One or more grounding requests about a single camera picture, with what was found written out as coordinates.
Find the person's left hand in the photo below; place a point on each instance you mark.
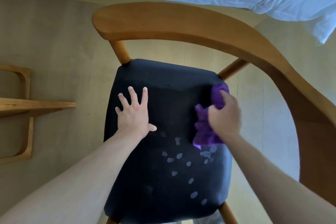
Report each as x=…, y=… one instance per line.
x=133, y=117

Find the grey trousers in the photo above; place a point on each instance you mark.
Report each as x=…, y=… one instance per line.
x=208, y=218

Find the person's left thumb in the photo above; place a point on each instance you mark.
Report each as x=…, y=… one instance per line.
x=152, y=128

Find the wooden side table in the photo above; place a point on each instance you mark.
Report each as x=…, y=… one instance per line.
x=39, y=105

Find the person's right forearm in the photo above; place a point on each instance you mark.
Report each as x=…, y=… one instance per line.
x=273, y=187

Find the purple cleaning cloth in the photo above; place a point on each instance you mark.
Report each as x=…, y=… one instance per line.
x=202, y=132

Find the wooden chair with black seat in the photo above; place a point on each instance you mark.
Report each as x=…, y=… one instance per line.
x=162, y=105

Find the person's left forearm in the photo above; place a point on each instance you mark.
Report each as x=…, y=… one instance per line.
x=78, y=179

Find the person's left little finger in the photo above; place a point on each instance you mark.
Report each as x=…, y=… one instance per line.
x=118, y=109

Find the person's right fingers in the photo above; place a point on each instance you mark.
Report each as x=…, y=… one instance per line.
x=221, y=103

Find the person's left middle finger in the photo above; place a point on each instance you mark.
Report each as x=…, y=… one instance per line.
x=132, y=95

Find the person's right hand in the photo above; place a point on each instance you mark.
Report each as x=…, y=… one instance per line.
x=225, y=121

